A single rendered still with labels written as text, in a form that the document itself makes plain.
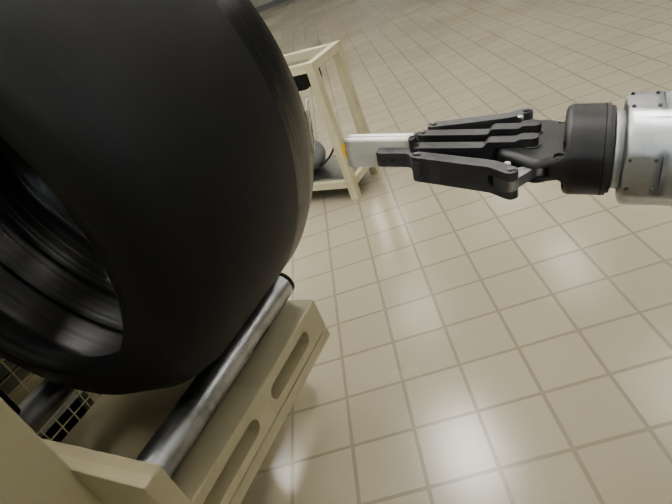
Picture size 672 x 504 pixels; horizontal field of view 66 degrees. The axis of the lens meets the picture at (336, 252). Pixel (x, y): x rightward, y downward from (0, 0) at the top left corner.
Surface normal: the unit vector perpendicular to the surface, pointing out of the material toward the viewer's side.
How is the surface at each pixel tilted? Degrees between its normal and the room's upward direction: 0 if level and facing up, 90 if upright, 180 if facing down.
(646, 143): 60
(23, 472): 90
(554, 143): 8
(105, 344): 17
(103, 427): 0
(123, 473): 0
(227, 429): 0
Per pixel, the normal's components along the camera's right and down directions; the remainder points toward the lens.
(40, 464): 0.88, -0.04
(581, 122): -0.36, -0.37
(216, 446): -0.32, -0.80
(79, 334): 0.13, -0.72
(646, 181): -0.37, 0.60
